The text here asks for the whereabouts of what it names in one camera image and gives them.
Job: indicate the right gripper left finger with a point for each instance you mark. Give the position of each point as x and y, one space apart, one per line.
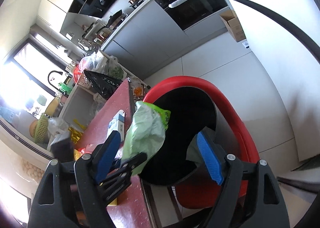
53 204

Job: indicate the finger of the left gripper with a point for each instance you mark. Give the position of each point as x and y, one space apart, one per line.
119 180

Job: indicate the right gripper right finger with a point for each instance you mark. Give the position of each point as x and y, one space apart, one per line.
250 195

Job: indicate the red plastic bag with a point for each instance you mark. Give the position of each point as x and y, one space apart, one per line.
88 149

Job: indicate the green plastic wrapper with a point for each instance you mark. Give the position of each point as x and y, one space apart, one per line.
147 131

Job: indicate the white blue carton box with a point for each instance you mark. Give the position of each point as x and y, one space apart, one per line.
118 124

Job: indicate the black kitchen faucet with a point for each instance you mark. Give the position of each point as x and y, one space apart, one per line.
55 78

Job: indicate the gold foil bag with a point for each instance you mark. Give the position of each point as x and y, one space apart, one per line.
75 135

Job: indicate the green plastic basket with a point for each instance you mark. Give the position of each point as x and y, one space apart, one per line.
41 129

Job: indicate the yellow basin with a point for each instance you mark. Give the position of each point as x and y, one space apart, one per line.
53 107

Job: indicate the red stool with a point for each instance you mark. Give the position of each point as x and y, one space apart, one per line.
199 190

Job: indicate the beige perforated storage basket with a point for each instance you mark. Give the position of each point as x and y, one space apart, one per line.
84 82

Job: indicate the black plastic bag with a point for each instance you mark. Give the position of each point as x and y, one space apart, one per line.
103 84

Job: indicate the white refrigerator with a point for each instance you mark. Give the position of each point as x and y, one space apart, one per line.
291 67

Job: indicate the black wok with lid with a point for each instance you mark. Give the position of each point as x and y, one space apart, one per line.
116 19

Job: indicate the cardboard box on floor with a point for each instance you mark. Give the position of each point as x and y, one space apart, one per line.
233 25

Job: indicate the black built-in oven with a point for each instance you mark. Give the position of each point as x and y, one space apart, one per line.
188 12

